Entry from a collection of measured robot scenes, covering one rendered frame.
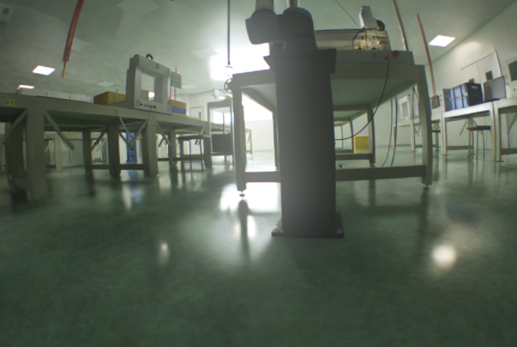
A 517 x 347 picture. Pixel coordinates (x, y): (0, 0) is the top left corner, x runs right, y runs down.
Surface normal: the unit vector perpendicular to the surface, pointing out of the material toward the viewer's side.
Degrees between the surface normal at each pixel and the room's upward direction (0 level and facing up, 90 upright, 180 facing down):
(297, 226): 90
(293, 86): 90
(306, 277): 0
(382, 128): 90
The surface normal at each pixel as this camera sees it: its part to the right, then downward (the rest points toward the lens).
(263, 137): -0.25, 0.05
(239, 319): -0.05, -1.00
